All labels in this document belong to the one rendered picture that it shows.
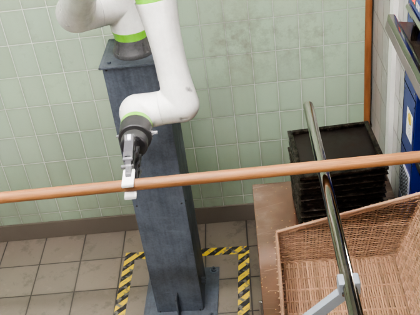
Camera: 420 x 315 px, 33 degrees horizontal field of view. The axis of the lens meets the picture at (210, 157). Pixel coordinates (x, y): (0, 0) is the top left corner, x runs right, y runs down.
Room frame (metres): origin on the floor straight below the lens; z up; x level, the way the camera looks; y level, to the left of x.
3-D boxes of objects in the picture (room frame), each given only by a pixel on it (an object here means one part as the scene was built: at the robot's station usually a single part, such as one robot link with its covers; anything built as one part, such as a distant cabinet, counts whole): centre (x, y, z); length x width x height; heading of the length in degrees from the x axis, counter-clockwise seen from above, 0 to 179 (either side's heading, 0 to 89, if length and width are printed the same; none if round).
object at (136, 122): (1.67, 0.19, 1.20); 0.12 x 0.06 x 0.09; 87
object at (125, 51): (2.25, 0.20, 1.23); 0.26 x 0.15 x 0.06; 173
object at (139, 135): (1.60, 0.20, 1.20); 0.09 x 0.07 x 0.08; 177
